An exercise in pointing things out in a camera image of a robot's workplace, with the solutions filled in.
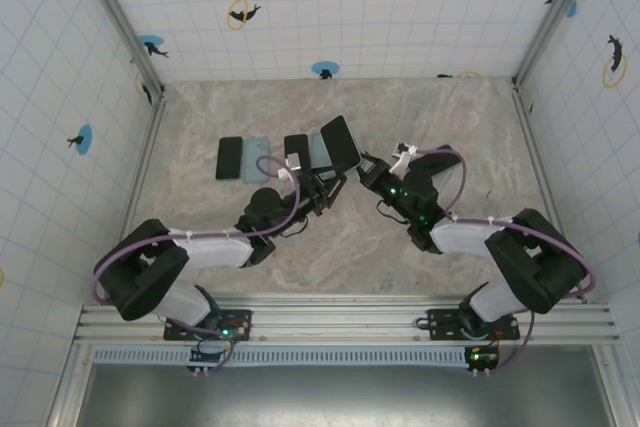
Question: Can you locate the translucent pale blue phone case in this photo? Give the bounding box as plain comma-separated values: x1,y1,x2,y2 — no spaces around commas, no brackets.
318,114,364,172

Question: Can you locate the pale mint phone case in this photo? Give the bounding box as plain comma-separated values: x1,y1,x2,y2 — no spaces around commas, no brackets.
241,137,273,184

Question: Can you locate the blue oval seal sticker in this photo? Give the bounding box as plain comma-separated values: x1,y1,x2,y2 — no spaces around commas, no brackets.
311,60,340,81

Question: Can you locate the blue oval shark sticker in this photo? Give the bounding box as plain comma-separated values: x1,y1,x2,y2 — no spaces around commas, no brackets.
138,34,170,59

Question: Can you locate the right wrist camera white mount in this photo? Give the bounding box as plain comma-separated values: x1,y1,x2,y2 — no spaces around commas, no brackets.
393,141,420,176

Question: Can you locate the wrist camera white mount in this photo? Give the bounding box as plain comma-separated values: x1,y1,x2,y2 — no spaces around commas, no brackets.
279,149,304,183
393,141,420,176

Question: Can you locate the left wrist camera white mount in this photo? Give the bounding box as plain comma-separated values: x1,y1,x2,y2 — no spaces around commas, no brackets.
279,149,304,183

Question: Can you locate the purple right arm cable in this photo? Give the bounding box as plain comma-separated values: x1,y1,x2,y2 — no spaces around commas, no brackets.
416,144,599,376

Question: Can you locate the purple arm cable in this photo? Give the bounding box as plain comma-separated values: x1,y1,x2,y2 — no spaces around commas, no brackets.
92,154,304,373
416,144,599,376

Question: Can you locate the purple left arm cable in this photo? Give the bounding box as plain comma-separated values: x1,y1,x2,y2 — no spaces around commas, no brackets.
92,154,304,373

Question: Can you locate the aluminium side rail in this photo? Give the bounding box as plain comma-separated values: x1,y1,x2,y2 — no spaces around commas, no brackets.
102,91,169,306
510,77,587,304

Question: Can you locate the aluminium rail beam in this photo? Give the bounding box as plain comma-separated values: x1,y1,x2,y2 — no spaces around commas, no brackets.
73,294,621,346

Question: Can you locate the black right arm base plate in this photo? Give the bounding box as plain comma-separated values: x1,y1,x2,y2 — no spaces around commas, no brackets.
428,307,519,342

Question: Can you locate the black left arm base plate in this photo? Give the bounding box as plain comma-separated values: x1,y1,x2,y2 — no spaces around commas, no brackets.
163,309,254,343

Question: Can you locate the white slotted cable duct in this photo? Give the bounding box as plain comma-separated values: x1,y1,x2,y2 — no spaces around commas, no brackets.
92,345,474,367

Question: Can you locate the small dolphin yellow ring sticker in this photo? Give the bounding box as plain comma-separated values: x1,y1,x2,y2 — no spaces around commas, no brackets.
227,0,263,31

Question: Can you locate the aluminium corner post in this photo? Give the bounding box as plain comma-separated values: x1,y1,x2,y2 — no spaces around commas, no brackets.
69,0,167,98
510,0,601,88

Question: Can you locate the aluminium frame leg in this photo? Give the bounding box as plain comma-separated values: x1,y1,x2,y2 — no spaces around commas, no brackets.
47,344,96,427
592,344,629,427

